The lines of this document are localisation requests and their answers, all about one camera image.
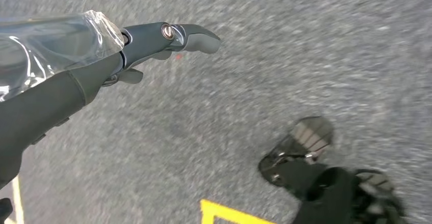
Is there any yellow floor tape square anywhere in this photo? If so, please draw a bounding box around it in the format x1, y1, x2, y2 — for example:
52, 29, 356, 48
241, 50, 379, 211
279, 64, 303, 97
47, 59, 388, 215
200, 199, 276, 224

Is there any clear plastic hand cover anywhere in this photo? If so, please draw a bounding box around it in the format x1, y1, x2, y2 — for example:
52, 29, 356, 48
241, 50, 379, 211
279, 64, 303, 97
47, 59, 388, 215
0, 10, 125, 102

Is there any black robot foot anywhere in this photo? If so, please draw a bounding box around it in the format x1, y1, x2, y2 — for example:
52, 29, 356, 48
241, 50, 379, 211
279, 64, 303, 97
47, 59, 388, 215
258, 116, 335, 187

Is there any black robot leg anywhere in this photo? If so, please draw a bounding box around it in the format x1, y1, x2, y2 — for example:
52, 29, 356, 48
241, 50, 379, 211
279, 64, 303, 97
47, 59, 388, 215
269, 161, 406, 224

